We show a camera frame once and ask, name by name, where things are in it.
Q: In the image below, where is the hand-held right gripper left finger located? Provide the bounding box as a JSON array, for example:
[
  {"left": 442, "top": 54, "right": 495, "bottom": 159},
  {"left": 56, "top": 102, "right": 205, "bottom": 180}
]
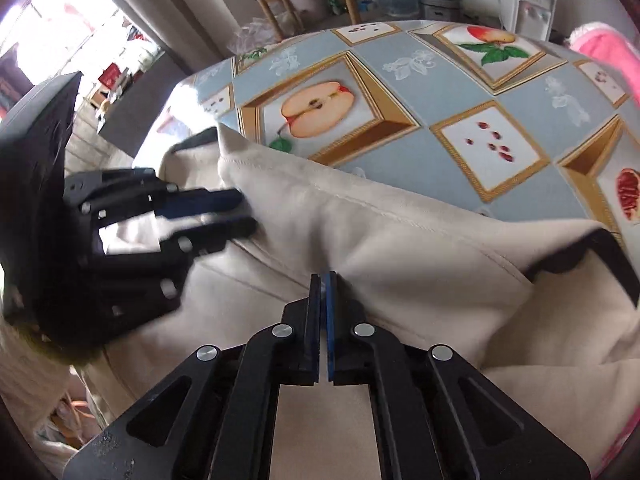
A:
[{"left": 62, "top": 274, "right": 323, "bottom": 480}]

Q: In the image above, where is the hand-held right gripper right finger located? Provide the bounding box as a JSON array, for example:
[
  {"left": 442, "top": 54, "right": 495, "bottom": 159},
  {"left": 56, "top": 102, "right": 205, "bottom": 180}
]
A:
[{"left": 322, "top": 271, "right": 591, "bottom": 480}]

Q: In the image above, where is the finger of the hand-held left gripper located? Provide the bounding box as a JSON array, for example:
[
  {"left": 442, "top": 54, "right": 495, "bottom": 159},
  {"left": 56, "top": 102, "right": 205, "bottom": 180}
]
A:
[
  {"left": 80, "top": 215, "right": 258, "bottom": 321},
  {"left": 64, "top": 167, "right": 246, "bottom": 221}
]

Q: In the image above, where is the cream zip-neck sweatshirt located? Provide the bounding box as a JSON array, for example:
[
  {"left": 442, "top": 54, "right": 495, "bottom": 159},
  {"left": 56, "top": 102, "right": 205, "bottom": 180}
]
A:
[{"left": 70, "top": 125, "right": 640, "bottom": 476}]

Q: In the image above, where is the dark cabinet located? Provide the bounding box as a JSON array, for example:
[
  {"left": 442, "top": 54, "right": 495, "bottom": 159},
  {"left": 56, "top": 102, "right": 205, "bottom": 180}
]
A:
[{"left": 97, "top": 50, "right": 193, "bottom": 161}]

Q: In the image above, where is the red box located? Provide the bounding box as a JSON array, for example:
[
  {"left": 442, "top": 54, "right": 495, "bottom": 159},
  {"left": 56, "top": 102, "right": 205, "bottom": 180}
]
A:
[{"left": 98, "top": 62, "right": 123, "bottom": 88}]

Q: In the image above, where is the clear plastic bag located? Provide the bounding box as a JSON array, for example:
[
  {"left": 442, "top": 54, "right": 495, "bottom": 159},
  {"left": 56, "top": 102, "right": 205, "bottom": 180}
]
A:
[{"left": 227, "top": 17, "right": 281, "bottom": 56}]

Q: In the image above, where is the grey curtain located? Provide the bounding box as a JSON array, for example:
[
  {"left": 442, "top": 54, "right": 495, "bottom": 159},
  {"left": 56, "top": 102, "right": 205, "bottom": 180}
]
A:
[{"left": 80, "top": 0, "right": 241, "bottom": 76}]

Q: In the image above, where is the fruit print tablecloth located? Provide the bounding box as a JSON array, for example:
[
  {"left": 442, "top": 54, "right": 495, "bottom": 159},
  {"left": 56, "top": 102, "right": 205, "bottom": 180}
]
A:
[{"left": 135, "top": 20, "right": 640, "bottom": 256}]

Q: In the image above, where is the dark grey trash can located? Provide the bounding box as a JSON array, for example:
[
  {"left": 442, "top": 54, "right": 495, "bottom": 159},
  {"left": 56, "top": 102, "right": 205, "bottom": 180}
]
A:
[{"left": 417, "top": 0, "right": 465, "bottom": 23}]

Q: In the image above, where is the white water dispenser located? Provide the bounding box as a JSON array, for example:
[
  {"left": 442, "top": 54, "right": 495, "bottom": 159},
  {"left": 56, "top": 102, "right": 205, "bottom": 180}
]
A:
[{"left": 502, "top": 0, "right": 558, "bottom": 43}]

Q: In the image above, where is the pink floral blanket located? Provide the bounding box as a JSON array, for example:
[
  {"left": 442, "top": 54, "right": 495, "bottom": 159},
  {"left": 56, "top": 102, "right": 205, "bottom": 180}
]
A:
[{"left": 570, "top": 21, "right": 640, "bottom": 91}]

